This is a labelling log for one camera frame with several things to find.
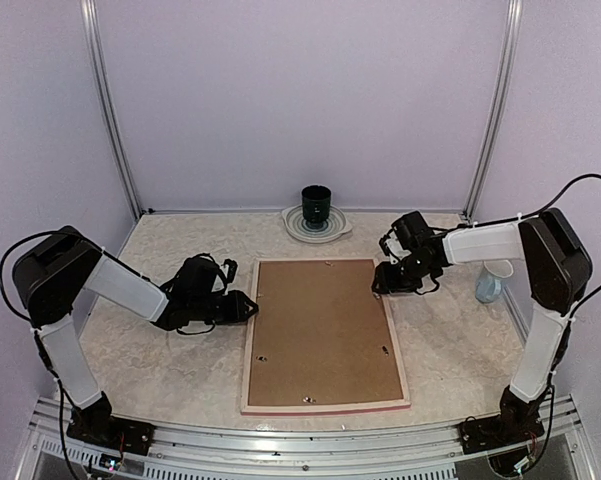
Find left aluminium corner post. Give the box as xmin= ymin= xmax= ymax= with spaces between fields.
xmin=80 ymin=0 xmax=144 ymax=221

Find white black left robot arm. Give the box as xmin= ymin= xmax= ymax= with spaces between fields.
xmin=11 ymin=226 xmax=259 ymax=445

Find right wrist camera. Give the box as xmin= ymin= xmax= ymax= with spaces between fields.
xmin=379 ymin=230 xmax=408 ymax=264

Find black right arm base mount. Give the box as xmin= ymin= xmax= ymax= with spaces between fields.
xmin=457 ymin=415 xmax=545 ymax=455

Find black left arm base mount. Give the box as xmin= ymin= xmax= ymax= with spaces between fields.
xmin=67 ymin=416 xmax=155 ymax=456

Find right aluminium corner post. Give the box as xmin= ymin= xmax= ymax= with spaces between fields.
xmin=463 ymin=0 xmax=524 ymax=221

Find brown backing board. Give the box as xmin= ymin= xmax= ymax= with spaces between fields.
xmin=247 ymin=259 xmax=405 ymax=406

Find striped ceramic plate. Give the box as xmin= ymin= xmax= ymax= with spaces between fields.
xmin=281 ymin=205 xmax=353 ymax=244

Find pink wooden picture frame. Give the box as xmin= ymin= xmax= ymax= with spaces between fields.
xmin=239 ymin=256 xmax=412 ymax=415

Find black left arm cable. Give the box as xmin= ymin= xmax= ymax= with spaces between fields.
xmin=0 ymin=230 xmax=66 ymax=321

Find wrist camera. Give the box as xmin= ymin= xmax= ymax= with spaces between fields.
xmin=220 ymin=258 xmax=238 ymax=285
xmin=379 ymin=230 xmax=408 ymax=264

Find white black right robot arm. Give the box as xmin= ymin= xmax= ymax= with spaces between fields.
xmin=371 ymin=208 xmax=593 ymax=444

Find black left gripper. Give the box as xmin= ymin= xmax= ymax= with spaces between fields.
xmin=190 ymin=290 xmax=258 ymax=325

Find aluminium corner post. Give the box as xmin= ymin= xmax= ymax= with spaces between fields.
xmin=80 ymin=0 xmax=144 ymax=221
xmin=463 ymin=0 xmax=524 ymax=221

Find light blue paper cup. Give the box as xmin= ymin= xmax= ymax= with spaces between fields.
xmin=475 ymin=260 xmax=514 ymax=304

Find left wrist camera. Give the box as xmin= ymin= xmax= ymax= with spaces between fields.
xmin=220 ymin=258 xmax=238 ymax=285

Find dark green cup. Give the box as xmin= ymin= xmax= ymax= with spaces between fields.
xmin=301 ymin=185 xmax=332 ymax=227

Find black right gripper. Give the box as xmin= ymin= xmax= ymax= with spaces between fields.
xmin=373 ymin=253 xmax=435 ymax=294

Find aluminium front rail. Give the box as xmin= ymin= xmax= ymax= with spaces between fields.
xmin=29 ymin=394 xmax=589 ymax=480

